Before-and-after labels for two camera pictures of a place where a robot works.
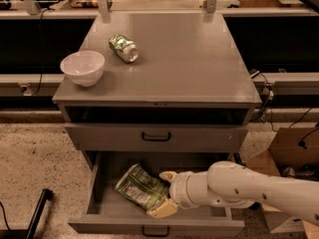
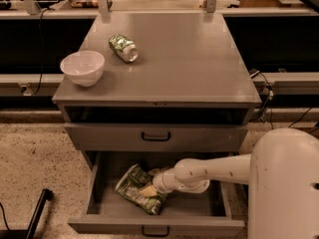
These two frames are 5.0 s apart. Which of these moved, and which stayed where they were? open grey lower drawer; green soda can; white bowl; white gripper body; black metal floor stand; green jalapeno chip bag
Moved: white gripper body
Stayed: white bowl; green jalapeno chip bag; open grey lower drawer; black metal floor stand; green soda can
